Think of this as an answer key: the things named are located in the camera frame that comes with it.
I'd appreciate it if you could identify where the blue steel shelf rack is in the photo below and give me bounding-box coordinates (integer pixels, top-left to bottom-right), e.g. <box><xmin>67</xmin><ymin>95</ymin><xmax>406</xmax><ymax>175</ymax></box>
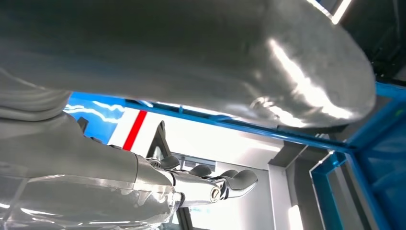
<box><xmin>63</xmin><ymin>80</ymin><xmax>406</xmax><ymax>230</ymax></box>

